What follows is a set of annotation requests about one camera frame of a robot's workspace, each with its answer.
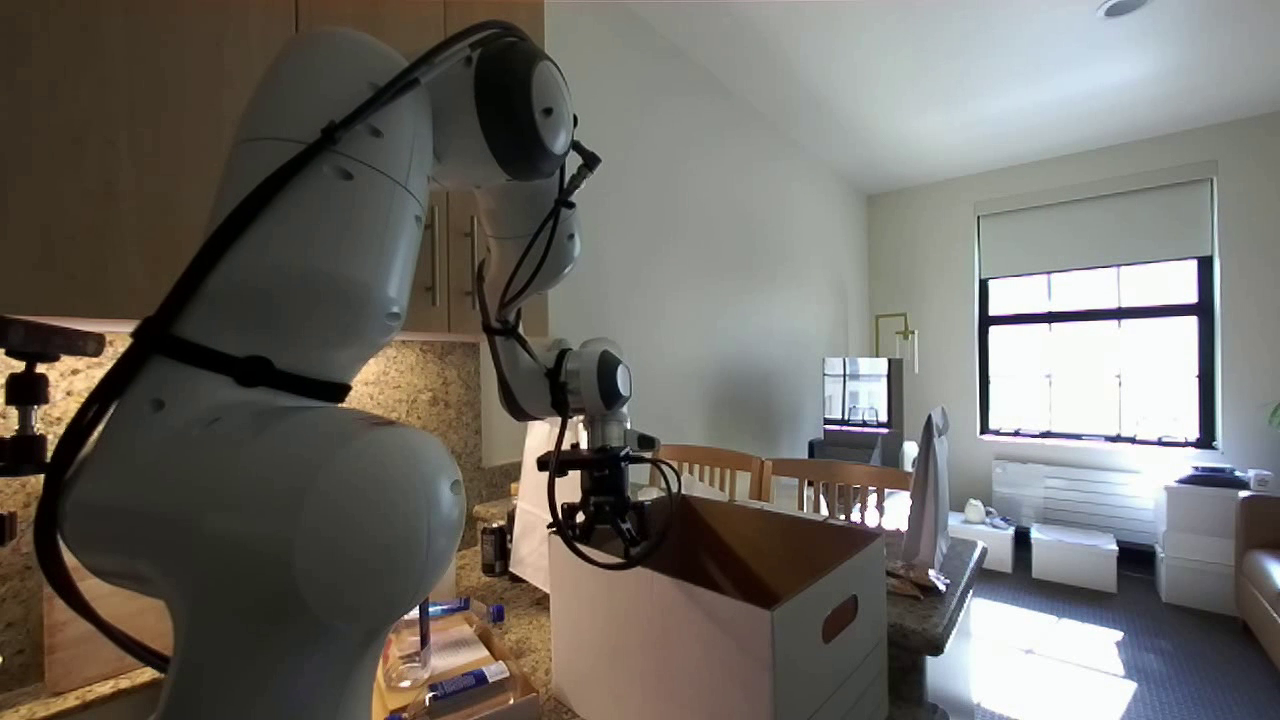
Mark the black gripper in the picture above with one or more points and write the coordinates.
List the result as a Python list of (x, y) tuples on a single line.
[(604, 499)]

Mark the clear bottle blue cap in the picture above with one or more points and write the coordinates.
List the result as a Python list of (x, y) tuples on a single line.
[(461, 685), (425, 634)]

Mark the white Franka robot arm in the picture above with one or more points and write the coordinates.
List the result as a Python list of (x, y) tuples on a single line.
[(266, 532)]

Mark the white cardboard box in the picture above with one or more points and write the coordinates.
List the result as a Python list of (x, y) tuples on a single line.
[(665, 642)]

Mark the brown box with white label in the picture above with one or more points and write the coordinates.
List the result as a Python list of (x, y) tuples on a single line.
[(481, 654)]

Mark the small white storage box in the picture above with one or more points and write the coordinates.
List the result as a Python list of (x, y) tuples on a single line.
[(986, 544)]

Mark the wide white storage box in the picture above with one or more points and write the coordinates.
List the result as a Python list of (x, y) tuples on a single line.
[(1072, 558)]

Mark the white paper bag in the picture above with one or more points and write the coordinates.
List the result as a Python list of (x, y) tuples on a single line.
[(528, 512)]

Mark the dark jar with cork lid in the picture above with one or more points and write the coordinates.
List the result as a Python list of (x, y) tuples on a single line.
[(497, 549)]

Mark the flat screen television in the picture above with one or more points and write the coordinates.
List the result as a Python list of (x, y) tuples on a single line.
[(857, 391)]

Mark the dark dining table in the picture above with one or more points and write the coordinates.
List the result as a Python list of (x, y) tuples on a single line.
[(942, 600)]

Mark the white radiator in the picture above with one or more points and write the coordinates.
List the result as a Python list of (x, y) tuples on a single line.
[(1080, 500)]

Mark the black framed window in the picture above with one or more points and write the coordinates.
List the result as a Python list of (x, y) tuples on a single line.
[(1102, 360)]

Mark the half open roller blind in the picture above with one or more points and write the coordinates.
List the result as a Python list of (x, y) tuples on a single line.
[(1102, 227)]

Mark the white drawer chest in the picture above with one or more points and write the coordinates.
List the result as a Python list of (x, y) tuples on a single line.
[(1200, 544)]

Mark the black flat item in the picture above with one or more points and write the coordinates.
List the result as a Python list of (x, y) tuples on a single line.
[(1217, 478)]

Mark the beige sofa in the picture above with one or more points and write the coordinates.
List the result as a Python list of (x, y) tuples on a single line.
[(1260, 587)]

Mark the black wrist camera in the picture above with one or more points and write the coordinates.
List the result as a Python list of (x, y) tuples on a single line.
[(585, 462)]

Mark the wooden wall cabinet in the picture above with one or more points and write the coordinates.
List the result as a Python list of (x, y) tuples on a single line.
[(134, 133)]

